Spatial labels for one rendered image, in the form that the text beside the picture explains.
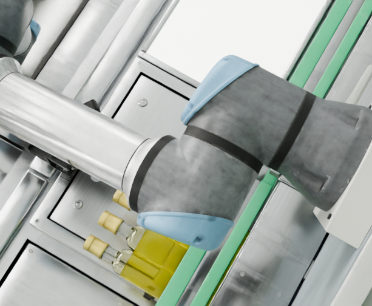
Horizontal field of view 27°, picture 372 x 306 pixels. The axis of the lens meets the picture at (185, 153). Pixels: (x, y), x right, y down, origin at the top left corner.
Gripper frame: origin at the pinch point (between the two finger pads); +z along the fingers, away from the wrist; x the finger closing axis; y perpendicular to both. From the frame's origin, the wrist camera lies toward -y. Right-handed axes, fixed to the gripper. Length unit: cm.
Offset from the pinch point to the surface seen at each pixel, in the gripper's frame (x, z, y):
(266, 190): 13.6, 29.5, -6.8
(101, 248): 1.2, 6.0, 17.3
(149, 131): -12.6, -1.0, -13.0
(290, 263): 15.2, 40.1, 3.6
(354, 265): 61, 44, 10
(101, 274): -15.6, 6.3, 20.5
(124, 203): 1.0, 5.2, 7.0
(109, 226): 1.2, 5.2, 12.6
